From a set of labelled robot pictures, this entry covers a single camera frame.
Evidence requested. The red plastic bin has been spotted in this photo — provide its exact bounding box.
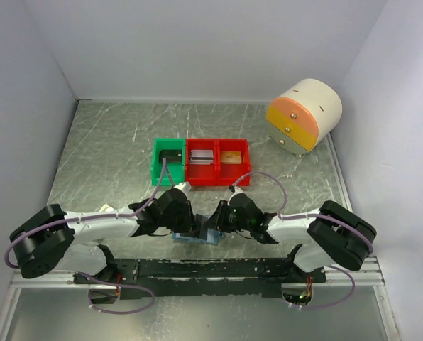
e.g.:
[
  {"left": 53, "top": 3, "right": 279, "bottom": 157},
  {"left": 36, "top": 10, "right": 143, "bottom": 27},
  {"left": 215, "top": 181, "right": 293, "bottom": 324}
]
[
  {"left": 216, "top": 139, "right": 251, "bottom": 186},
  {"left": 185, "top": 139, "right": 217, "bottom": 186}
]

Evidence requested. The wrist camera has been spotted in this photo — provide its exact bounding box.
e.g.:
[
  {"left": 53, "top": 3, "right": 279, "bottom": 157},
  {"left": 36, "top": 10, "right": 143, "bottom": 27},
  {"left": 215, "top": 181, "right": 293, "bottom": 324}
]
[
  {"left": 174, "top": 182, "right": 192, "bottom": 195},
  {"left": 228, "top": 185, "right": 244, "bottom": 200}
]

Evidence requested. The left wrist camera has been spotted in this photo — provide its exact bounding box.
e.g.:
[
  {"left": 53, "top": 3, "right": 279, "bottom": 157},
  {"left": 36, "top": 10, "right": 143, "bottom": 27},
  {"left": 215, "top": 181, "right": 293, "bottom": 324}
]
[{"left": 174, "top": 182, "right": 192, "bottom": 195}]

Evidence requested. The white striped card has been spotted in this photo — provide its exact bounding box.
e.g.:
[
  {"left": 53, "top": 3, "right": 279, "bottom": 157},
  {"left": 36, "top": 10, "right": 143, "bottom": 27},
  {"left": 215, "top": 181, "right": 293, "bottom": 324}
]
[{"left": 189, "top": 149, "right": 214, "bottom": 165}]

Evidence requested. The purple cable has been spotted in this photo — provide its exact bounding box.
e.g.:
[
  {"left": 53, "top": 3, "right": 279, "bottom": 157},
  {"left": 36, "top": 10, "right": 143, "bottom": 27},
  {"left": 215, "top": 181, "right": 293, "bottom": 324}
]
[
  {"left": 4, "top": 158, "right": 168, "bottom": 271},
  {"left": 231, "top": 172, "right": 374, "bottom": 256}
]

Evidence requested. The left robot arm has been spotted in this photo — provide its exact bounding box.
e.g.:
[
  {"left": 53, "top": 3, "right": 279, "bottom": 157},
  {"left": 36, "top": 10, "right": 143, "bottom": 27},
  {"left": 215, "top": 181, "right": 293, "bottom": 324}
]
[{"left": 7, "top": 182, "right": 194, "bottom": 283}]

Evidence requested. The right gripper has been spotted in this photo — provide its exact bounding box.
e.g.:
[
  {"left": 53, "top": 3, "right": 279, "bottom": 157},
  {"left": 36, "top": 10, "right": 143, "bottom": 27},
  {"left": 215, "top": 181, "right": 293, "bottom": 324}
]
[{"left": 204, "top": 200, "right": 252, "bottom": 234}]

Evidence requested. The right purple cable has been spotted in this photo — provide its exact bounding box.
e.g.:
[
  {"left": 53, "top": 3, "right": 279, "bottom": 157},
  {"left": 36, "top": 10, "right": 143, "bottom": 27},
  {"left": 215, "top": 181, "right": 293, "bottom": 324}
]
[{"left": 231, "top": 172, "right": 374, "bottom": 256}]

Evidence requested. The gold card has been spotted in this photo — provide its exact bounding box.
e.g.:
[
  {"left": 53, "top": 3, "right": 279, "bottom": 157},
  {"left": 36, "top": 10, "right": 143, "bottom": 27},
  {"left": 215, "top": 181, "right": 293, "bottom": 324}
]
[{"left": 220, "top": 151, "right": 242, "bottom": 164}]

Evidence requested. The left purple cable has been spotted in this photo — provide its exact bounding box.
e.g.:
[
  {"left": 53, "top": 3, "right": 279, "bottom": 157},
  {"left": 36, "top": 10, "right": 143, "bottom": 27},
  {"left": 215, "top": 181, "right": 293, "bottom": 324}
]
[{"left": 4, "top": 158, "right": 168, "bottom": 271}]

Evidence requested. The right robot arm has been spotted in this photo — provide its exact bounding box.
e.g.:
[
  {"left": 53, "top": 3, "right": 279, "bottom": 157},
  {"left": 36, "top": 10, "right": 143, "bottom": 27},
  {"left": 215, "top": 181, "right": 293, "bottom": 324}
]
[{"left": 204, "top": 193, "right": 377, "bottom": 283}]

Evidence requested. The black card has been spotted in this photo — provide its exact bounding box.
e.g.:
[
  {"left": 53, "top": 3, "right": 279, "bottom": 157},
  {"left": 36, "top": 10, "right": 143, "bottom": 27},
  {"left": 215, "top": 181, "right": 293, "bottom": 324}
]
[{"left": 159, "top": 149, "right": 183, "bottom": 164}]

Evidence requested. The green plastic bin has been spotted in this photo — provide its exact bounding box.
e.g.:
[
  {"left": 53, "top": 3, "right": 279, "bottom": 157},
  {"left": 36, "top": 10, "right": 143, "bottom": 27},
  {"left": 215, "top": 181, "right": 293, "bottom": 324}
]
[{"left": 150, "top": 139, "right": 186, "bottom": 186}]

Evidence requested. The round drawer cabinet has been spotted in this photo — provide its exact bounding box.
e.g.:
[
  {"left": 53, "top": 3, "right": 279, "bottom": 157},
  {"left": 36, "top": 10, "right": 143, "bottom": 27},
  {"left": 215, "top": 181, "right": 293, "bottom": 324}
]
[{"left": 265, "top": 78, "right": 343, "bottom": 156}]

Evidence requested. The blue card holder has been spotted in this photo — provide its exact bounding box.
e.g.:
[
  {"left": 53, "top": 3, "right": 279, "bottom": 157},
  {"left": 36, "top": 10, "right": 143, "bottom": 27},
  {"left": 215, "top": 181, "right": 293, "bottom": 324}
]
[{"left": 172, "top": 214, "right": 223, "bottom": 246}]

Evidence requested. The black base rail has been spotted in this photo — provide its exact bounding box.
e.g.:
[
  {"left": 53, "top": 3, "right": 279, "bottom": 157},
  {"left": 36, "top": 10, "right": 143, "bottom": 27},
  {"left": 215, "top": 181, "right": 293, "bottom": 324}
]
[{"left": 72, "top": 258, "right": 328, "bottom": 301}]

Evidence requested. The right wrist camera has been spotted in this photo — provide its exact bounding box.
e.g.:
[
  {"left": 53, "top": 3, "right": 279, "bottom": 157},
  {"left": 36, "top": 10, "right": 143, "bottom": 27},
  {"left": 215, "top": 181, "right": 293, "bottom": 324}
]
[{"left": 228, "top": 185, "right": 244, "bottom": 200}]

